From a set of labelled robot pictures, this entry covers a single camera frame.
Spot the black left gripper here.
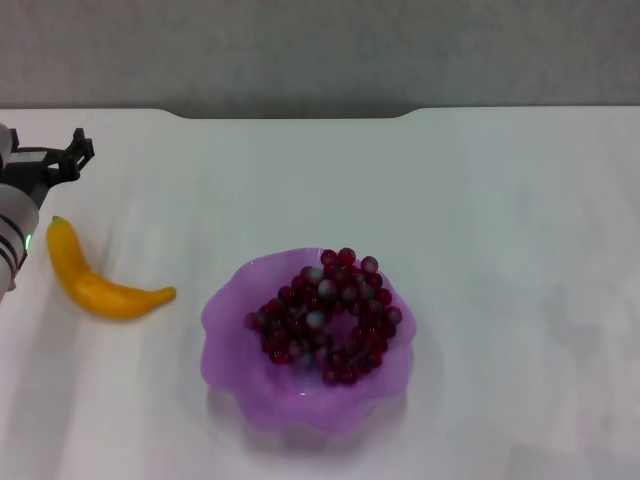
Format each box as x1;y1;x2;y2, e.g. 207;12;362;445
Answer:
0;127;97;207

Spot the yellow banana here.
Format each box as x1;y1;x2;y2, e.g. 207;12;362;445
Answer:
46;214;178;321

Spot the dark red grape bunch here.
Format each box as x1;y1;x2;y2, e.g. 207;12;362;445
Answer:
243;248;404;387

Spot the purple wavy-edged plastic bowl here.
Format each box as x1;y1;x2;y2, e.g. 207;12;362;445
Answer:
200;245;417;459

